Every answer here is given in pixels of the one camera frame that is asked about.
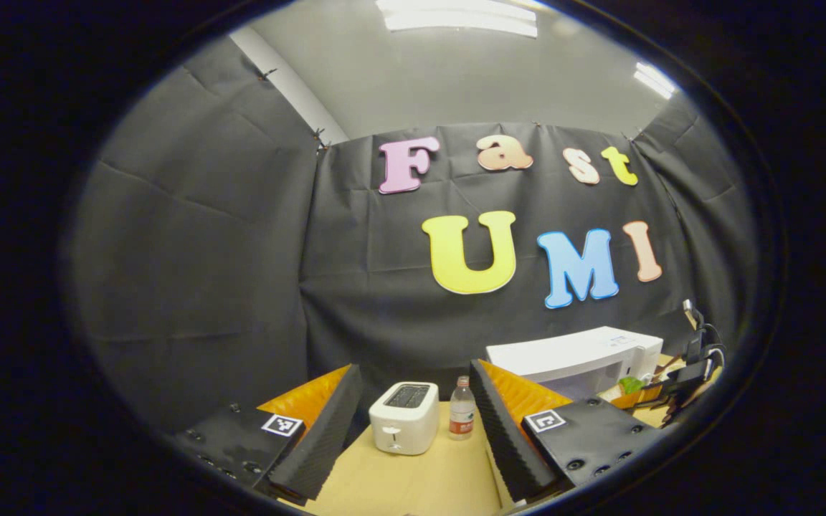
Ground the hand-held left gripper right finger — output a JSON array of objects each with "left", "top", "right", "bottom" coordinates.
[{"left": 469, "top": 360, "right": 665, "bottom": 502}]

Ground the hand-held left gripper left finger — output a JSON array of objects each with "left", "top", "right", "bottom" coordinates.
[{"left": 173, "top": 364, "right": 364, "bottom": 501}]

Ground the white toaster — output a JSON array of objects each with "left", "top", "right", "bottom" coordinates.
[{"left": 369, "top": 381, "right": 440, "bottom": 456}]

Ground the small ceiling light panel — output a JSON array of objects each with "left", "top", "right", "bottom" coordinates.
[{"left": 632, "top": 61, "right": 678, "bottom": 100}]

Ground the large ceiling light panel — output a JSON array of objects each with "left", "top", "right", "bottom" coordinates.
[{"left": 376, "top": 0, "right": 539, "bottom": 38}]

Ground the clear plastic water bottle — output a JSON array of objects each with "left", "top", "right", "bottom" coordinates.
[{"left": 449, "top": 376, "right": 477, "bottom": 441}]

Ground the black backdrop cloth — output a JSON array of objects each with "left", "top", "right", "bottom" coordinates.
[{"left": 69, "top": 36, "right": 758, "bottom": 438}]

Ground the white microwave oven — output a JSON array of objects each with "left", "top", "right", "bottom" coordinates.
[{"left": 486, "top": 326, "right": 665, "bottom": 402}]

